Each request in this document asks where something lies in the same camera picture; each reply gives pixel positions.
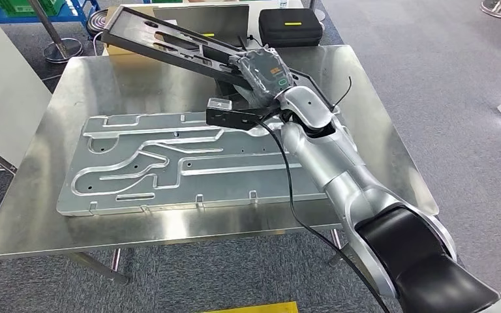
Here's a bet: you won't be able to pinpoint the grey laptop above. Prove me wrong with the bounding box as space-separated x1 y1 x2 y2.
153 4 250 48

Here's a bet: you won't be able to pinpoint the black plastic plate bracket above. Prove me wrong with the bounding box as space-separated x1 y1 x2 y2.
101 5 335 112

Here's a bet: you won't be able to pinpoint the black zip case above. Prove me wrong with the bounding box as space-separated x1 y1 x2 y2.
258 7 324 48

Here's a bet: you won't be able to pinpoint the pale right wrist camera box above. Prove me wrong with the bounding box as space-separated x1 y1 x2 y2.
205 98 256 130

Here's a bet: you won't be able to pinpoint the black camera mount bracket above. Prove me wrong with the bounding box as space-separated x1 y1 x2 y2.
250 108 284 127

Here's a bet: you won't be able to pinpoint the brown cardboard box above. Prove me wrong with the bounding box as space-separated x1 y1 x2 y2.
103 5 157 57

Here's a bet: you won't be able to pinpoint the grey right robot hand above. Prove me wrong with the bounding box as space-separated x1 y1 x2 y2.
228 46 296 109

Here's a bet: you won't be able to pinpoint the yellow floor tape square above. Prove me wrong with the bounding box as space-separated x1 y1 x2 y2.
203 301 299 313

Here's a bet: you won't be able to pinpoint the green plastic crates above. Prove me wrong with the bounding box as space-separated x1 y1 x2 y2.
0 0 68 16

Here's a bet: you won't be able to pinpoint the stainless steel workbench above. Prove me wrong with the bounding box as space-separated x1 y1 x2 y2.
0 43 440 286

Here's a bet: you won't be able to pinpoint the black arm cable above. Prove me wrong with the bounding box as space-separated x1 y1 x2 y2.
254 119 392 313

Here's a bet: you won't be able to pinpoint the blue cart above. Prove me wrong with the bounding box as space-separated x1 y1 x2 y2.
0 0 102 25

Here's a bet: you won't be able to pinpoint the grey stamped metal plate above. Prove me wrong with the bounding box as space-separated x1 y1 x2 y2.
55 106 342 217

